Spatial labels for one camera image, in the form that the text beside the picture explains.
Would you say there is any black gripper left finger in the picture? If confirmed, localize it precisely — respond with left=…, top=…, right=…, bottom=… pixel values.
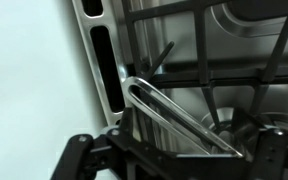
left=50, top=106, right=177, bottom=180

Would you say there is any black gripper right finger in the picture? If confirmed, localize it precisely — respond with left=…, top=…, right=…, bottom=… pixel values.
left=232, top=108, right=288, bottom=180

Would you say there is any silver pot with long handle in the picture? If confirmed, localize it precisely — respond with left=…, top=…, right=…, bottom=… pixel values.
left=122, top=75, right=247, bottom=159

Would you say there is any round gas burner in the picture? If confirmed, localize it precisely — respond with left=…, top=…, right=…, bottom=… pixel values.
left=200, top=106, right=288, bottom=141

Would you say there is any wide black stove grate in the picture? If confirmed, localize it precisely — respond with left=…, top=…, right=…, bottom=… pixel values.
left=127, top=71, right=288, bottom=141

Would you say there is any narrow black stove grate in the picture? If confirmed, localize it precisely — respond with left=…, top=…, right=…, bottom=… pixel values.
left=122, top=0, right=288, bottom=79

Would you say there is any stainless steel gas range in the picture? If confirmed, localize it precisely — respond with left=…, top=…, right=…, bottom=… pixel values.
left=71, top=0, right=288, bottom=180

